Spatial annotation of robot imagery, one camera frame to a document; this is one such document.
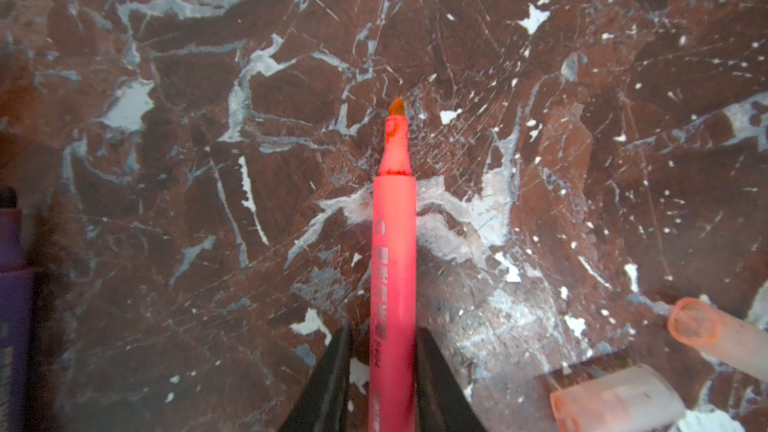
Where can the translucent pen cap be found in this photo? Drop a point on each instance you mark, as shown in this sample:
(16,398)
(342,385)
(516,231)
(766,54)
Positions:
(720,335)
(633,399)

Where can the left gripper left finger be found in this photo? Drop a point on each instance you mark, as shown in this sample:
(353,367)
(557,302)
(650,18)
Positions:
(322,405)

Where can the pink marker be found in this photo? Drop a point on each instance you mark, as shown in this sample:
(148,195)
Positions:
(393,282)

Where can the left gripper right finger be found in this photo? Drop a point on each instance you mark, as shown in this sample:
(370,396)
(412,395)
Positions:
(441,403)

